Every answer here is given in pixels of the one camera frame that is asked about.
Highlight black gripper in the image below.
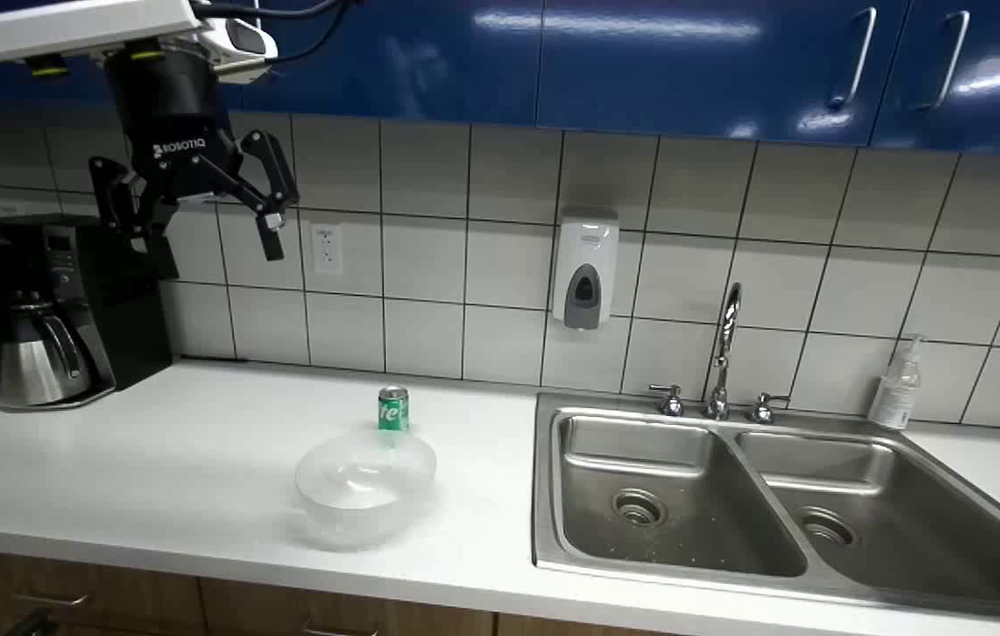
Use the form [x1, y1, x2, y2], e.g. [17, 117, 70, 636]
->
[88, 47, 301, 261]

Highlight green soda can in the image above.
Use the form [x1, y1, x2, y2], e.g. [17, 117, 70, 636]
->
[376, 384, 411, 433]

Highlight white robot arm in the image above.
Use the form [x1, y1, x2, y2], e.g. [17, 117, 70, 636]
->
[0, 0, 301, 261]

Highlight black coffee maker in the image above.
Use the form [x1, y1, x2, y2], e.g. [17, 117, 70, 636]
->
[0, 216, 173, 409]

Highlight steel coffee carafe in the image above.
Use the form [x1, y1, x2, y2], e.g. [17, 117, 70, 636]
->
[0, 299, 93, 409]

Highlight wooden lower cabinet drawers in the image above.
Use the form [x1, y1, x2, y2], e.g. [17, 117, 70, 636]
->
[0, 553, 651, 636]

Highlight chrome sink faucet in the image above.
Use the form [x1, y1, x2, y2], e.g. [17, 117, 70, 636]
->
[653, 285, 789, 424]

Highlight stainless double sink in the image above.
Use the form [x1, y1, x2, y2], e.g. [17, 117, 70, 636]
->
[530, 395, 1000, 621]

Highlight clear soap pump bottle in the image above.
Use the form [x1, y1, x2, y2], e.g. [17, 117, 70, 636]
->
[869, 338, 923, 432]

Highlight blue upper cabinets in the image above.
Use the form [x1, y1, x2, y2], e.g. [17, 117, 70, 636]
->
[0, 0, 1000, 161]

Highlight white wall power outlet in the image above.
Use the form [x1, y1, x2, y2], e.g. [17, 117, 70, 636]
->
[309, 222, 346, 278]

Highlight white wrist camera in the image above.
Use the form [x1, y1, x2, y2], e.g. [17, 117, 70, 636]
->
[196, 17, 277, 84]

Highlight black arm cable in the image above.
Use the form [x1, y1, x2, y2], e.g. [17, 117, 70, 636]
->
[195, 0, 359, 29]

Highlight white wall soap dispenser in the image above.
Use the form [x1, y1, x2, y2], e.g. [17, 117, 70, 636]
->
[550, 213, 617, 328]

